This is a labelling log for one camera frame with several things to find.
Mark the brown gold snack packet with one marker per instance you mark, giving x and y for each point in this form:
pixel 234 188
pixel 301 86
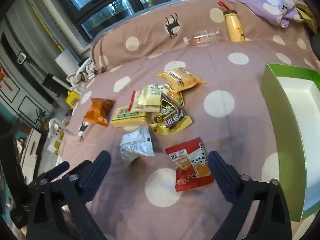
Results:
pixel 172 126
pixel 170 107

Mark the green orange snack packet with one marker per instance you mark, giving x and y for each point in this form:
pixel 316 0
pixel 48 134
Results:
pixel 177 98

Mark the white snack packet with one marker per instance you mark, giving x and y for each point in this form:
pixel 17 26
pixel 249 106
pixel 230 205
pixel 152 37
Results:
pixel 136 145

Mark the yellow soda cracker packet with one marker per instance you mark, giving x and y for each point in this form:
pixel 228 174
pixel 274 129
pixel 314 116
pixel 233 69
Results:
pixel 128 117

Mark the white cabinet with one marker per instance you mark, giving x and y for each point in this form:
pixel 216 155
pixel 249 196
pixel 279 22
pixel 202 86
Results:
pixel 31 145

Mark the white printed bag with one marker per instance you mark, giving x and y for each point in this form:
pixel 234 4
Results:
pixel 56 140

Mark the yellow patterned bag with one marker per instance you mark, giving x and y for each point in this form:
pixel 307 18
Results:
pixel 308 20

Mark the yellow cake packet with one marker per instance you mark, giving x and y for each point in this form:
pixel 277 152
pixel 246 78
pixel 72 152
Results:
pixel 182 80

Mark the red-edged pale snack packet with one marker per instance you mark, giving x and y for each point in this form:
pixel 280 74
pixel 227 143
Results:
pixel 135 102

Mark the green cardboard box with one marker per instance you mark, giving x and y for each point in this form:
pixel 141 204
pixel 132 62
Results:
pixel 282 110

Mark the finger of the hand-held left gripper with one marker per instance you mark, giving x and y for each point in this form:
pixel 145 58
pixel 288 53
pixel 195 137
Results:
pixel 60 168

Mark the red snack packet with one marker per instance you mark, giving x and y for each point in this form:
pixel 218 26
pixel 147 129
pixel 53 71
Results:
pixel 185 177

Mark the pink polka dot blanket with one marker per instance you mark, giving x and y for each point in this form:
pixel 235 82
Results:
pixel 225 135

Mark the yellow carton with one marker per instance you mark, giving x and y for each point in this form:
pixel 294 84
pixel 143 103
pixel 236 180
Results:
pixel 72 98

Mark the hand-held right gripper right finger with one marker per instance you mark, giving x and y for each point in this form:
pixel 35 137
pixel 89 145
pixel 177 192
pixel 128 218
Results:
pixel 221 177

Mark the clear plastic bottle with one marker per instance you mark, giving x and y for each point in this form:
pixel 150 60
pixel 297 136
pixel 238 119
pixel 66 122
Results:
pixel 205 37

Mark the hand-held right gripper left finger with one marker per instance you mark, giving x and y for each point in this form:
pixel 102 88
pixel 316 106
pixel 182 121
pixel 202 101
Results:
pixel 100 172

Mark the striped white cloth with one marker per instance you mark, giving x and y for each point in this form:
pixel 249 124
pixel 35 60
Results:
pixel 83 73

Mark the black framed window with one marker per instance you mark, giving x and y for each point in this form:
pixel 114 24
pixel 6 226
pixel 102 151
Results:
pixel 75 7

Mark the white cylinder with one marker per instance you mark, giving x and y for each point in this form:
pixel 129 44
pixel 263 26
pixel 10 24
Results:
pixel 66 61

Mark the pale green snack packet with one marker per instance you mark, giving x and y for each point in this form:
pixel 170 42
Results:
pixel 150 97

